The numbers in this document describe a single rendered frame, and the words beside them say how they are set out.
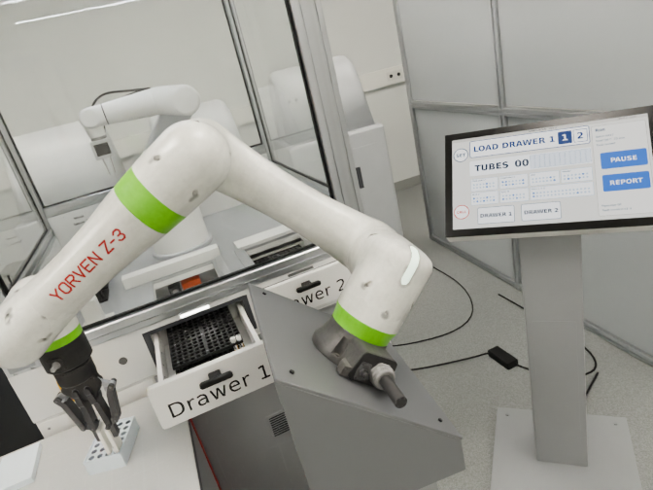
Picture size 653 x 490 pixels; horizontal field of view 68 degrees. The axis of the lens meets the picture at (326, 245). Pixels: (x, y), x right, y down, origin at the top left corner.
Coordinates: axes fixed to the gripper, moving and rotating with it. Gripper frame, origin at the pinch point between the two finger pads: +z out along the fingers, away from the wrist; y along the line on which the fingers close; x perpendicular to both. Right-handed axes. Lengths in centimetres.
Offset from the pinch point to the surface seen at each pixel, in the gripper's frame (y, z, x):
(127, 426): 0.1, 4.5, 8.2
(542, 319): 115, 21, 30
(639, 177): 135, -21, 16
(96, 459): -4.0, 3.9, -1.3
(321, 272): 54, -8, 39
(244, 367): 31.9, -4.9, 5.5
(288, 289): 44, -7, 36
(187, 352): 17.0, -6.2, 16.7
